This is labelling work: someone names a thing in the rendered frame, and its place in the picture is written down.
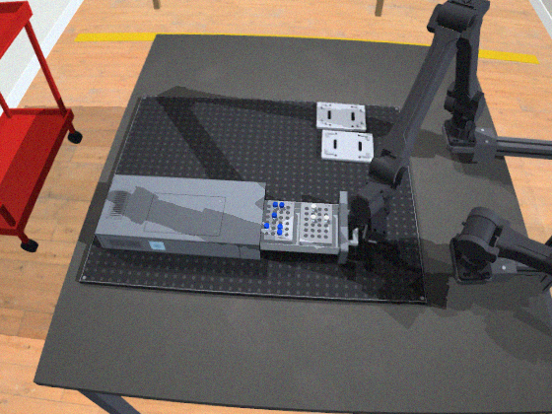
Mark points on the white square plate with slots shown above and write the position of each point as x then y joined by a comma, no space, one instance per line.
339,116

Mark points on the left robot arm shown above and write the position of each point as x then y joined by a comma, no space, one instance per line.
477,241

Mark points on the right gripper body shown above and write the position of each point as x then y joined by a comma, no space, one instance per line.
353,219

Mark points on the white block with round holes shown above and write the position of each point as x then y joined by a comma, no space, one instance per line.
285,217
317,232

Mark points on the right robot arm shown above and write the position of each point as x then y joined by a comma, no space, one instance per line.
457,31

